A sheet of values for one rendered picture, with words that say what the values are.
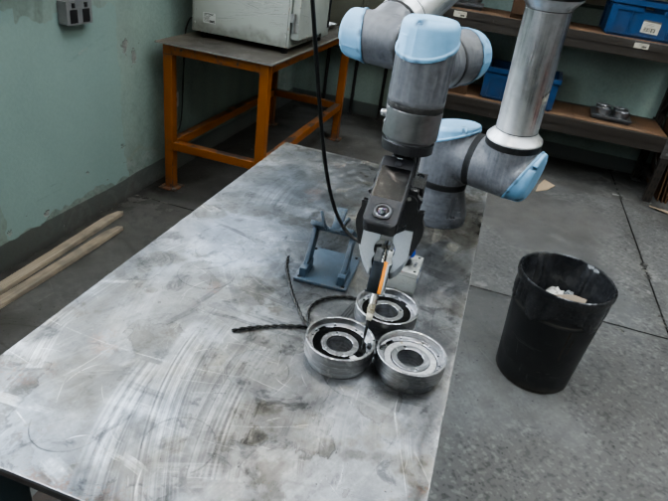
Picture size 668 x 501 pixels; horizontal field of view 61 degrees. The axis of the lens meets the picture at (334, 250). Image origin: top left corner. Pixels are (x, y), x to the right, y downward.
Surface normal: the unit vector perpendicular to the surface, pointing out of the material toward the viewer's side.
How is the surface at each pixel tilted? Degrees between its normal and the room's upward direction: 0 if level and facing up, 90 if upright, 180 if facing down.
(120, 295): 0
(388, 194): 31
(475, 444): 0
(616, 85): 90
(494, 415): 0
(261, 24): 89
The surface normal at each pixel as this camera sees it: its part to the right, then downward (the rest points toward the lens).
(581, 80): -0.29, 0.44
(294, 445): 0.13, -0.86
